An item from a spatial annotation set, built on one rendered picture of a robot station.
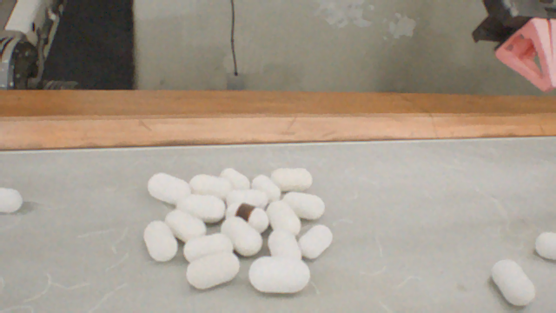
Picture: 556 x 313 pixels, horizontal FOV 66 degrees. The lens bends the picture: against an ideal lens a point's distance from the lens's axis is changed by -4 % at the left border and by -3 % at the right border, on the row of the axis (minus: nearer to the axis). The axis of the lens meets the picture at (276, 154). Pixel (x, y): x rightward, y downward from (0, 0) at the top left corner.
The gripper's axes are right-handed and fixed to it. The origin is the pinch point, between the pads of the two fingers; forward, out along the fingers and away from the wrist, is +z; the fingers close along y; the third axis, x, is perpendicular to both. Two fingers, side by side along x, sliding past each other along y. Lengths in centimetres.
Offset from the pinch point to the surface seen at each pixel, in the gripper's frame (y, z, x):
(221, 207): -38.5, 12.8, 0.1
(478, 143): -3.5, 2.8, 9.5
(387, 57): 100, -129, 158
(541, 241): -15.0, 18.5, -4.9
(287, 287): -35.9, 19.6, -4.8
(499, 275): -21.4, 20.7, -6.4
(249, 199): -36.1, 12.0, 0.7
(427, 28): 117, -136, 136
